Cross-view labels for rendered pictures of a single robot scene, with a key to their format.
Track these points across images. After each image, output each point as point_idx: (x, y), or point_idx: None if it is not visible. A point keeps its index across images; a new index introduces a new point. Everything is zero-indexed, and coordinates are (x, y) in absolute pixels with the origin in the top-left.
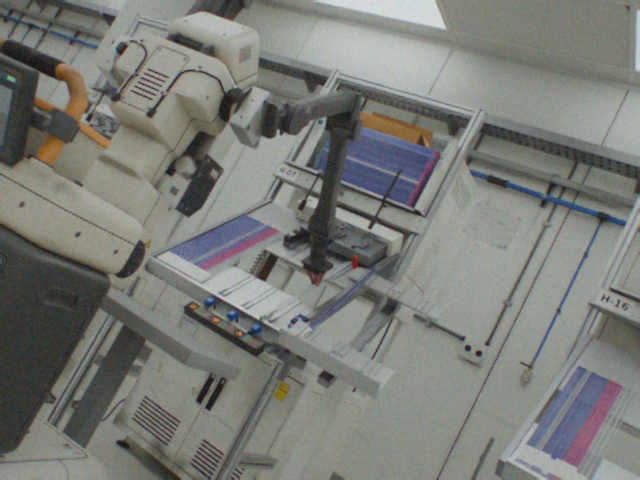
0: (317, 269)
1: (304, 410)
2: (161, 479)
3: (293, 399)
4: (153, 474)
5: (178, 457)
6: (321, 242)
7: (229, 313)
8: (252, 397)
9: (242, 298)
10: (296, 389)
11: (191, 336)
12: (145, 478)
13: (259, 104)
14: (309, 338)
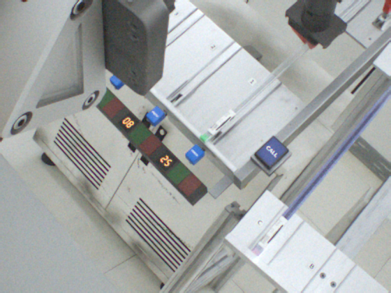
0: (314, 38)
1: (277, 190)
2: (96, 218)
3: (261, 190)
4: (86, 211)
5: (111, 208)
6: (327, 2)
7: (149, 116)
8: (202, 167)
9: (176, 70)
10: (266, 178)
11: (64, 243)
12: (74, 227)
13: (54, 26)
14: (281, 240)
